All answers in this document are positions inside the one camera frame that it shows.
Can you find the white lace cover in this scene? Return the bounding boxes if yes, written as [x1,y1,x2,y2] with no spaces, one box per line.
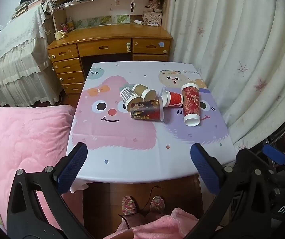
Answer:
[0,1,64,106]

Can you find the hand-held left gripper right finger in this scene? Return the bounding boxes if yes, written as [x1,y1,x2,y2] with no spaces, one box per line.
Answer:
[182,143,274,239]

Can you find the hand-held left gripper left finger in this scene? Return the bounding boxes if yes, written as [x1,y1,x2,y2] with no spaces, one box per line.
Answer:
[7,142,88,239]

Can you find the small red paper cup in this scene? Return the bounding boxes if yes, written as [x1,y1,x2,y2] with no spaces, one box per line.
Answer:
[161,90,184,108]

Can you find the pink fluffy blanket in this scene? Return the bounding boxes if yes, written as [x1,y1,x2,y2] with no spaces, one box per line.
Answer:
[0,105,89,236]

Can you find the stack of books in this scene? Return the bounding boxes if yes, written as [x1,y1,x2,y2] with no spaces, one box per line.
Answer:
[10,0,49,20]

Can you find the cardboard box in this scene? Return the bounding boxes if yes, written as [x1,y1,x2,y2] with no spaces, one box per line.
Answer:
[142,10,163,27]

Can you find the cartoon tablecloth table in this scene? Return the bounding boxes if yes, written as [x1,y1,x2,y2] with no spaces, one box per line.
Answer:
[66,62,238,184]

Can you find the knitted slipper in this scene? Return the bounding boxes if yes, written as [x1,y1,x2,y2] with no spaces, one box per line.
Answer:
[149,196,166,214]
[121,196,139,216]

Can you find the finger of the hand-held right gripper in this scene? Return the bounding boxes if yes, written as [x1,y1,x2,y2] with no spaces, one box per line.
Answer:
[236,148,278,180]
[262,144,285,180]

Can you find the person's slippered feet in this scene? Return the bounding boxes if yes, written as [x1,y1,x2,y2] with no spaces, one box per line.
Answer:
[119,185,162,230]

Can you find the pink fleece robe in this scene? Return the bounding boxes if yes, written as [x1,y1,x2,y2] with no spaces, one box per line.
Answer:
[113,208,203,239]

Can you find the wooden desk hutch shelf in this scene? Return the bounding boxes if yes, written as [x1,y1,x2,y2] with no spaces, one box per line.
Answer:
[49,0,172,31]

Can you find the tall red paper cup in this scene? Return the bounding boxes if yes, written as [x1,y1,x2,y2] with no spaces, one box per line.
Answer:
[181,83,201,126]

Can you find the white leaf print curtain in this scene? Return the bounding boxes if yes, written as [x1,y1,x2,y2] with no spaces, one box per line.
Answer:
[166,0,285,151]

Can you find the brown paper cup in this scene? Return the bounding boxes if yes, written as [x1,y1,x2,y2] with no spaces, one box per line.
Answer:
[132,84,157,102]

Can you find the dark patterned red paper cup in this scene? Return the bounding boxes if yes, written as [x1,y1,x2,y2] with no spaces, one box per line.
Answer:
[130,99,164,122]

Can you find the wooden desk with drawers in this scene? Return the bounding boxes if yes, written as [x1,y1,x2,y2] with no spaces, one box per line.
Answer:
[47,24,173,94]

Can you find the checked paper cup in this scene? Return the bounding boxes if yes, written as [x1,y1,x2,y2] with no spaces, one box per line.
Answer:
[120,87,143,111]

